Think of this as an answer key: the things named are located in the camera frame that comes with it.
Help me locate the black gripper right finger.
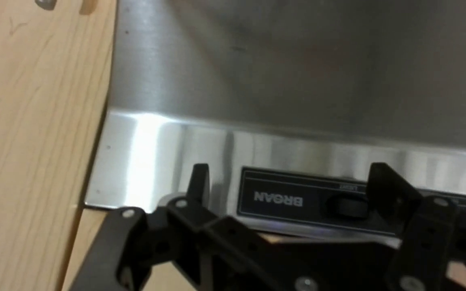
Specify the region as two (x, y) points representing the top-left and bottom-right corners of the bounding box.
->
(366, 162), (423, 235)

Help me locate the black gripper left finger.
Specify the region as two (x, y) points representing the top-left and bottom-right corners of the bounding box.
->
(187, 164), (211, 206)

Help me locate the black hood control panel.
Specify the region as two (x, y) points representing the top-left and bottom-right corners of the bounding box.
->
(237, 165), (466, 238)

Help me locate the stainless steel range hood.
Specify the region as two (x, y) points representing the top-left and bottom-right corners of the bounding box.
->
(85, 0), (466, 232)

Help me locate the light wood upper cabinet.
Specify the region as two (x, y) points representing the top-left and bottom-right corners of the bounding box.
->
(0, 0), (117, 291)

